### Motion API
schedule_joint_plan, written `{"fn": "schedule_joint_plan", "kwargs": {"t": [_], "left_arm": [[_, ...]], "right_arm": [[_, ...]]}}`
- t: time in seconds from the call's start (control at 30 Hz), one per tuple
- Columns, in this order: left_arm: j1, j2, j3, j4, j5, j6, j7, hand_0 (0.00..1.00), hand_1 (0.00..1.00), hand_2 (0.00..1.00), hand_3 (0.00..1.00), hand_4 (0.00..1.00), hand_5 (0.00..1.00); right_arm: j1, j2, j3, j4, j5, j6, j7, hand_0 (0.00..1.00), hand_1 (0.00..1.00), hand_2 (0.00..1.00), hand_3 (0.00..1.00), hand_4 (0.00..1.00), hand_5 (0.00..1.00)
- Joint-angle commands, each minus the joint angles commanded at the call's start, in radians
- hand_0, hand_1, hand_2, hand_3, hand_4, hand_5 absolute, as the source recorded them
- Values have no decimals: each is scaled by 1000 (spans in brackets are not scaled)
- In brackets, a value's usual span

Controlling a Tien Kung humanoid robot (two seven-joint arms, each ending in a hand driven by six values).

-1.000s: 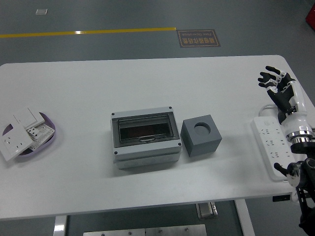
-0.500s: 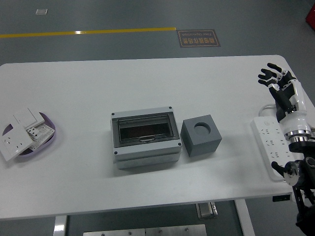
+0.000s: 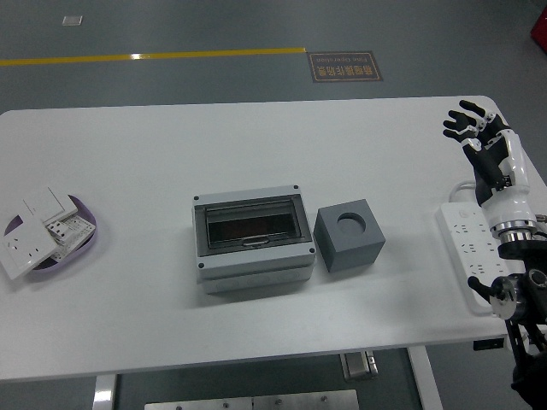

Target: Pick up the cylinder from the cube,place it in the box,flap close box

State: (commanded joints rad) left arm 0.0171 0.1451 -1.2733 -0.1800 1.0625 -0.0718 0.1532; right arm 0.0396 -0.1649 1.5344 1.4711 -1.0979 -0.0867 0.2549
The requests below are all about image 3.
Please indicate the white and black robot right hand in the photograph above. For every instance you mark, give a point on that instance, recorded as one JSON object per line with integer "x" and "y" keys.
{"x": 510, "y": 188}

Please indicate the grey electrical box clear lid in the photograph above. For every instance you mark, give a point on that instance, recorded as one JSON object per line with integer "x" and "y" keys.
{"x": 256, "y": 273}

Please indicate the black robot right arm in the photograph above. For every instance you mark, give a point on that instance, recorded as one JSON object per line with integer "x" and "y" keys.
{"x": 519, "y": 252}

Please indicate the grey cube with round hole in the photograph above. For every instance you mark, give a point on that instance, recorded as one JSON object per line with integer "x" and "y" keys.
{"x": 342, "y": 252}

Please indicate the white power strip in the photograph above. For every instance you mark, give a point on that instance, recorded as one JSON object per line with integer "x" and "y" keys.
{"x": 463, "y": 239}

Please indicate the black table control panel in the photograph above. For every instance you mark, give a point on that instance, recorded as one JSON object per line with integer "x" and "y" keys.
{"x": 488, "y": 344}

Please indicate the red object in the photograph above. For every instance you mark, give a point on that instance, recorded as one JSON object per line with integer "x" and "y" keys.
{"x": 539, "y": 30}

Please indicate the brown floor sign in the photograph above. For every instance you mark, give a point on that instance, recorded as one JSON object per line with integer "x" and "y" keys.
{"x": 345, "y": 67}

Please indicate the white table leg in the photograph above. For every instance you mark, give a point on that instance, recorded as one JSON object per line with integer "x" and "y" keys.
{"x": 104, "y": 393}
{"x": 423, "y": 380}

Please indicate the white perforated socket plate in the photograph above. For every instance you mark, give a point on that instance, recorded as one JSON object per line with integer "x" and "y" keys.
{"x": 81, "y": 226}

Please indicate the purple tray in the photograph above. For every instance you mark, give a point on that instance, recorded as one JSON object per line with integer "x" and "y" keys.
{"x": 81, "y": 256}

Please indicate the small white socket module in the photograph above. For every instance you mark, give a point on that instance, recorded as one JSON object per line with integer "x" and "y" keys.
{"x": 58, "y": 230}

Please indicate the small metal floor plate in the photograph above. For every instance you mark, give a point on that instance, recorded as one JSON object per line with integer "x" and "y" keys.
{"x": 72, "y": 20}

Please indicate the grey metal table bracket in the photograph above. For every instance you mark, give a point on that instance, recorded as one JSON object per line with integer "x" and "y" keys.
{"x": 359, "y": 365}

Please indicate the metal base plate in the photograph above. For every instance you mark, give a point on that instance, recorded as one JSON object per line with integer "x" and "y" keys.
{"x": 252, "y": 401}

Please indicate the white wall switch panel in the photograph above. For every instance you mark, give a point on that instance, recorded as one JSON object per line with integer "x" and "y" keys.
{"x": 42, "y": 203}

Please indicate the white wall socket panel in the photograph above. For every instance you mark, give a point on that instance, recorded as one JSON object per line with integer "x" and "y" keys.
{"x": 25, "y": 252}

